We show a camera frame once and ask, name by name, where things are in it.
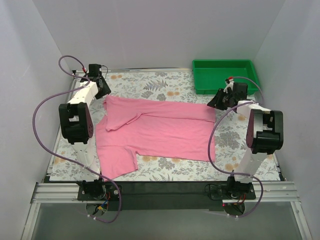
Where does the pink t shirt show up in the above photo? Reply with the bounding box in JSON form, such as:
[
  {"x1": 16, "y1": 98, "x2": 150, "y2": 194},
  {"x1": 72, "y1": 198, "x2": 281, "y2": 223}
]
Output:
[{"x1": 95, "y1": 95, "x2": 216, "y2": 179}]

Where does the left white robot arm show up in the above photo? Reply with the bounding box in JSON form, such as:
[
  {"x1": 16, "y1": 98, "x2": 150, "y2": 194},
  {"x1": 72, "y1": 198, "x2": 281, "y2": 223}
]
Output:
[{"x1": 58, "y1": 63, "x2": 111, "y2": 178}]

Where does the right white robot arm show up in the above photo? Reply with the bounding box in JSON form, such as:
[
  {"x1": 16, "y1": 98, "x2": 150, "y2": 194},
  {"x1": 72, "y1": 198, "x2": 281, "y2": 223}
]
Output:
[{"x1": 207, "y1": 78, "x2": 284, "y2": 199}]

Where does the green plastic bin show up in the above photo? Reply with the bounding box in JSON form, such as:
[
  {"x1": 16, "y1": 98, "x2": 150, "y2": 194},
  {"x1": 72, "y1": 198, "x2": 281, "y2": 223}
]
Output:
[{"x1": 192, "y1": 59, "x2": 260, "y2": 95}]

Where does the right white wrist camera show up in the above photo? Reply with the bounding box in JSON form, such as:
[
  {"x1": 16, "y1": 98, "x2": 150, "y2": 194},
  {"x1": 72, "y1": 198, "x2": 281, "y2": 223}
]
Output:
[{"x1": 223, "y1": 76, "x2": 234, "y2": 94}]

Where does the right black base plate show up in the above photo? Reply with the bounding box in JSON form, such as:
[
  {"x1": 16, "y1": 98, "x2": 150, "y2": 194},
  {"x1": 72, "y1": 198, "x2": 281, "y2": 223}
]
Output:
[{"x1": 204, "y1": 183, "x2": 256, "y2": 200}]

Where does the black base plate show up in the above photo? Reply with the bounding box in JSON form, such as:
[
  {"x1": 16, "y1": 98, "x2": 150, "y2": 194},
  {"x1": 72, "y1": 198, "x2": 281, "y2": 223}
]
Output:
[
  {"x1": 204, "y1": 183, "x2": 256, "y2": 200},
  {"x1": 77, "y1": 182, "x2": 122, "y2": 201}
]

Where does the aluminium frame rail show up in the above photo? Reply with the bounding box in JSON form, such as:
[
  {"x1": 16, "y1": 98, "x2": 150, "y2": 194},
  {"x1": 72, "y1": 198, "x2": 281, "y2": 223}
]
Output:
[{"x1": 22, "y1": 181, "x2": 312, "y2": 240}]

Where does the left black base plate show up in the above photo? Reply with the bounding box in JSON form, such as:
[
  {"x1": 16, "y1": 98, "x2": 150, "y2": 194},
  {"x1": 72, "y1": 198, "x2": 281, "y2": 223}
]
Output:
[{"x1": 77, "y1": 182, "x2": 122, "y2": 201}]

